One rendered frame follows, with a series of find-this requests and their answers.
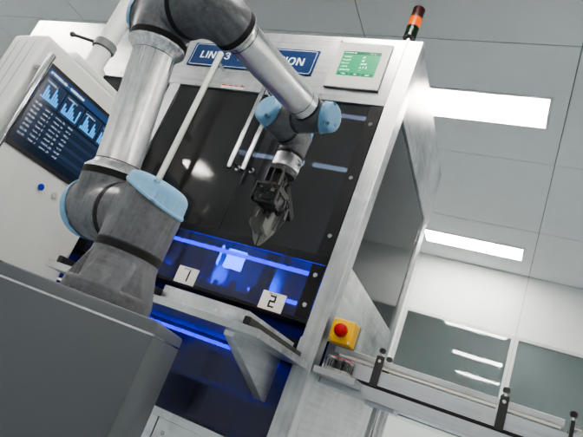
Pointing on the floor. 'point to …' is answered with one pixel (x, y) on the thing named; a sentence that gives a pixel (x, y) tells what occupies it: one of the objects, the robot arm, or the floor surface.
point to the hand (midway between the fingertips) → (258, 241)
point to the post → (347, 246)
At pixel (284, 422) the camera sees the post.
